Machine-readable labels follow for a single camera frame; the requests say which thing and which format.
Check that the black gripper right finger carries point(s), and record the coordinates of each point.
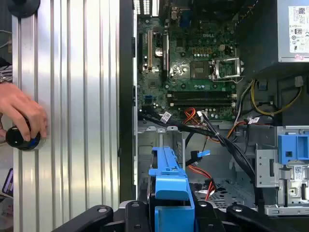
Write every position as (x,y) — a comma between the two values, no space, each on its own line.
(205,217)

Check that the green motherboard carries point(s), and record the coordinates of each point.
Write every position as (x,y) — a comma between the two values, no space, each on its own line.
(193,38)

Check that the blue plastic drive latch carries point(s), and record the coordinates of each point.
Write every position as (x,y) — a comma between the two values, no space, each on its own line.
(288,149)

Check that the black round foot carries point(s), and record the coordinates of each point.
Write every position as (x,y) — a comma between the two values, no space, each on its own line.
(24,8)

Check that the silver drive cage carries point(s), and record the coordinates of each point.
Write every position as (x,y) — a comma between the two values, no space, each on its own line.
(264,166)

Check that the RAM slot white latches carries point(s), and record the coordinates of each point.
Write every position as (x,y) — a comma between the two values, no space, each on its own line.
(202,96)
(202,105)

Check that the silver power supply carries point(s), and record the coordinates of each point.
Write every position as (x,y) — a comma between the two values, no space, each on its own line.
(285,29)

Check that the metal socket cover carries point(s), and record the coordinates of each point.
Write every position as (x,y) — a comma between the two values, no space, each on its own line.
(227,60)

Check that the black expansion slot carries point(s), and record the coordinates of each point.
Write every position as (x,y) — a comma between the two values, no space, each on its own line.
(165,55)

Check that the silver metal disk bay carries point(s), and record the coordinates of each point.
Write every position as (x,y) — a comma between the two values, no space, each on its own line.
(144,145)

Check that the person's bare hand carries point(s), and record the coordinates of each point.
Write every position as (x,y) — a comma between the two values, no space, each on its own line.
(21,108)

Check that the CPU socket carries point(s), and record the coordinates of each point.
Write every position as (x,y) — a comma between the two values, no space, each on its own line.
(199,70)

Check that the hard disk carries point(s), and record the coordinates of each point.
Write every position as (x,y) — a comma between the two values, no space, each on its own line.
(171,186)

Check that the black PC case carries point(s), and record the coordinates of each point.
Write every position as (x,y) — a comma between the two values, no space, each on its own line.
(126,96)

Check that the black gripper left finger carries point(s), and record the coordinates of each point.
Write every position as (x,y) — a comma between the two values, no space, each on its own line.
(135,217)

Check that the beige expansion slot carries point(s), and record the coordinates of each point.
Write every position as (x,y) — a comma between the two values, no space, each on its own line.
(150,50)

